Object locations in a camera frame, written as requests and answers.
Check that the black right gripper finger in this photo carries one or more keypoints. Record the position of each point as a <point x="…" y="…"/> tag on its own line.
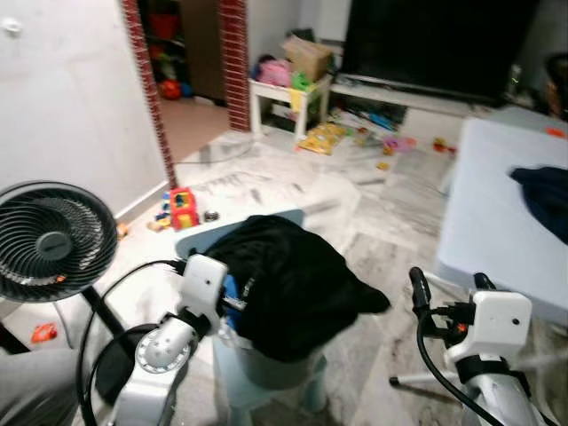
<point x="485" y="283"/>
<point x="421" y="288"/>

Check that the navy blue garment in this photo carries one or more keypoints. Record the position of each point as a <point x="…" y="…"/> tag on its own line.
<point x="546" y="200"/>

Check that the black garment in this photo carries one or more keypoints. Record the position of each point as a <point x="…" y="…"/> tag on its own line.
<point x="293" y="284"/>

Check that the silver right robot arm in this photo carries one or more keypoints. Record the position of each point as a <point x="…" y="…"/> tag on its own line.
<point x="497" y="399"/>

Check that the light blue folding table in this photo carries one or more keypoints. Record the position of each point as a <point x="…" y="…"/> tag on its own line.
<point x="488" y="204"/>

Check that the grey plastic bucket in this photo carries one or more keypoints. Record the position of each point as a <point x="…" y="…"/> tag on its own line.
<point x="266" y="373"/>

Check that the yellow toy pack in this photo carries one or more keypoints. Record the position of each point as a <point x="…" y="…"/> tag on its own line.
<point x="321" y="139"/>

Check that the blue cloth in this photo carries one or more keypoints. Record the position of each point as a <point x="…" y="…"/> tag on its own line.
<point x="232" y="288"/>

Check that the dark school backpack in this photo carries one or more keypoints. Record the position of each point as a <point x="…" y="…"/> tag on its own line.
<point x="557" y="84"/>

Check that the pale blue child's chair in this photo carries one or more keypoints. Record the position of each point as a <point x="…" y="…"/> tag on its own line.
<point x="191" y="240"/>

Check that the black television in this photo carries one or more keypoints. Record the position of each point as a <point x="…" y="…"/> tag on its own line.
<point x="435" y="44"/>

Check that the small white side table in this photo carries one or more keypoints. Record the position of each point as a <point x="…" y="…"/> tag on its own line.
<point x="266" y="86"/>

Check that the brown cardboard box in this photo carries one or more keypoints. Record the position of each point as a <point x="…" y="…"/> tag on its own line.
<point x="309" y="58"/>

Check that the pink bag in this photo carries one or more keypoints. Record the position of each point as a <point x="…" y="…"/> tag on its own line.
<point x="273" y="73"/>

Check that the red brick pillar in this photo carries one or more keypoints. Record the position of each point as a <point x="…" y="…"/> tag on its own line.
<point x="234" y="62"/>
<point x="146" y="89"/>

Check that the red ball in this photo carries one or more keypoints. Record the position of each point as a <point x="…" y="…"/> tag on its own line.
<point x="171" y="89"/>

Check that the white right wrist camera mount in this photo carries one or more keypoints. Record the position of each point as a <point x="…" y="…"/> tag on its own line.
<point x="499" y="324"/>

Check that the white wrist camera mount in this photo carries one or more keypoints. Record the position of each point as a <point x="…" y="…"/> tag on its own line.
<point x="204" y="284"/>
<point x="499" y="324"/>

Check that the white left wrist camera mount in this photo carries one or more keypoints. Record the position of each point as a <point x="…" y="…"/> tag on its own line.
<point x="204" y="284"/>

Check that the black pedestal fan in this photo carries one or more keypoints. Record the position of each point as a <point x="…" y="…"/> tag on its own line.
<point x="53" y="244"/>

